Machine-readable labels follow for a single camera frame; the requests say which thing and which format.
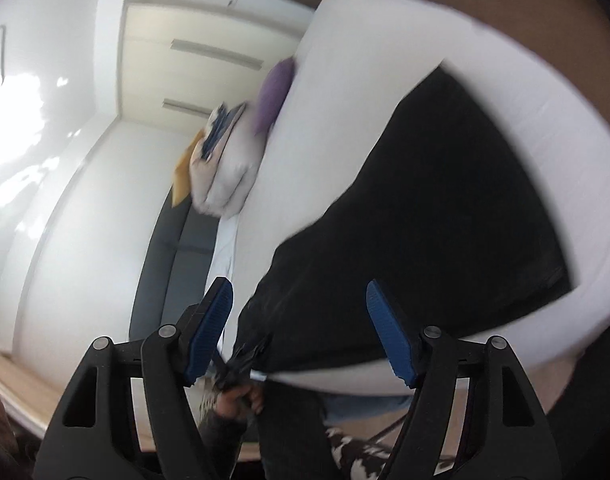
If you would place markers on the yellow pillow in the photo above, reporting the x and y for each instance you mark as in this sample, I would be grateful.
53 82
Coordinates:
182 180

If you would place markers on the person's left forearm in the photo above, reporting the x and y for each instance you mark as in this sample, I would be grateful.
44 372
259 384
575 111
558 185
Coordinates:
220 435

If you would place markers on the person's left hand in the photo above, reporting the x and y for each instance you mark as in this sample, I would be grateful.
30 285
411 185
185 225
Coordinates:
235 405

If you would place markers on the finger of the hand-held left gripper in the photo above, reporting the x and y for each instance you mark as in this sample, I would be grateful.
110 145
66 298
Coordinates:
241 364

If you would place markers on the grey padded headboard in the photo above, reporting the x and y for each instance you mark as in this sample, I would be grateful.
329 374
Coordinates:
160 280

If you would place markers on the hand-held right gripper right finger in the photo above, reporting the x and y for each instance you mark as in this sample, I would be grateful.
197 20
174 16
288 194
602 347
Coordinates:
390 335

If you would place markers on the purple pillow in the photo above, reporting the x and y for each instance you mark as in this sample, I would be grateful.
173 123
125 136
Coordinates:
272 95

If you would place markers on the black white patterned cloth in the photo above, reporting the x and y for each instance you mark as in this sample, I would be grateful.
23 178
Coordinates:
355 452

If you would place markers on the black denim pants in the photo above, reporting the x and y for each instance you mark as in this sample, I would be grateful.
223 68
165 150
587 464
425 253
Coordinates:
410 235

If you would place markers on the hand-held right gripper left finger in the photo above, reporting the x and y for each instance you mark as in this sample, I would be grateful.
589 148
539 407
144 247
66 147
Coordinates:
210 332

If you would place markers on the folded beige duvet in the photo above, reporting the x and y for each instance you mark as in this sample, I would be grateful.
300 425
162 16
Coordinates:
235 170

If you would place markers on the white bed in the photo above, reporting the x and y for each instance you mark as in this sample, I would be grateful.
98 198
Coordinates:
375 60

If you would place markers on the person's blue jeans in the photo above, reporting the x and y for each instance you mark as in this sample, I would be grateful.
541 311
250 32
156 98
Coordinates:
365 407

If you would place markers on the folded blue-grey blanket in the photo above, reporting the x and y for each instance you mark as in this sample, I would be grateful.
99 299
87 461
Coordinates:
217 132

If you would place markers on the cream wardrobe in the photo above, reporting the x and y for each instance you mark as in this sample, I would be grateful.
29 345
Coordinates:
150 60

